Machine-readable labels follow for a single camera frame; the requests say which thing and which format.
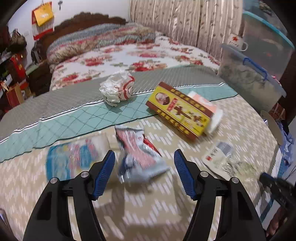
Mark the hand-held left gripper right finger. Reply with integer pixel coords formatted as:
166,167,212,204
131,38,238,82
174,149,266,241

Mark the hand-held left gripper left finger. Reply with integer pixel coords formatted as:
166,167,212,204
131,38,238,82
23,150,115,241

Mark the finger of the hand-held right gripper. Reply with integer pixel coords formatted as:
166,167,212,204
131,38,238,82
259,172,281,193

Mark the red and white snack packet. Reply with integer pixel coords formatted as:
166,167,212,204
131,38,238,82
115,125,170,183

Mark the person's right hand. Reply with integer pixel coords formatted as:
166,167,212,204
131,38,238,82
266,209,287,237

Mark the blue colourful packet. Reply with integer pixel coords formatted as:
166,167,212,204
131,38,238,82
46,137,109,180

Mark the clear packet with white label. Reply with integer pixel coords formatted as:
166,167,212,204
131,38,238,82
202,141,257,180

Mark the blue cloth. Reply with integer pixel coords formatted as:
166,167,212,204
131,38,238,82
276,120,296,167

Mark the beige and teal patterned blanket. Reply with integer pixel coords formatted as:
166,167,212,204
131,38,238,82
0,65,285,241

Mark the yellow and red box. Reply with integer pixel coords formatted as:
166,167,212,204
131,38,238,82
146,82,214,141

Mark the white orange tissue pack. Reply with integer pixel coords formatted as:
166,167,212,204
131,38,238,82
187,91,223,134

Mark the crumpled white paper wrapper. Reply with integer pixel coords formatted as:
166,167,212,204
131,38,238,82
99,71,136,107

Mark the brown paper bag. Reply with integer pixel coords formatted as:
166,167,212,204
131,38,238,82
6,82,26,108

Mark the red floral bed sheet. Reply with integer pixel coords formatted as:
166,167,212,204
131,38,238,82
50,35,220,91

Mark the striped floral folded quilt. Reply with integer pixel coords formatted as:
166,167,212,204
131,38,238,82
46,23,162,64

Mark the red gift box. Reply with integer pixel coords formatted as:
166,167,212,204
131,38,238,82
8,54,26,81

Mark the large storage box teal lid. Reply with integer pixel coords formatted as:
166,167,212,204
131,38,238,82
242,10,295,79

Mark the white mug with red star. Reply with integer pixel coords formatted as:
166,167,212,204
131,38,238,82
228,34,248,51

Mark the beige patterned curtain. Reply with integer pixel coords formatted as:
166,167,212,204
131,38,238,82
129,0,244,56

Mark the red and white paper bag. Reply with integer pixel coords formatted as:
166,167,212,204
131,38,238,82
33,21,55,41

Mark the dark wooden headboard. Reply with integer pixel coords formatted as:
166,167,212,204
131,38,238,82
31,13,126,93

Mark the brown handbag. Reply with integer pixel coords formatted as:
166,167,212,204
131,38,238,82
9,29,27,50

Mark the yellow paper bag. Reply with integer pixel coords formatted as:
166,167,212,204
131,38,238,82
31,2,55,27

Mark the clear storage box blue handle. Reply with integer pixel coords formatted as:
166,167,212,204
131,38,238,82
217,43,287,113

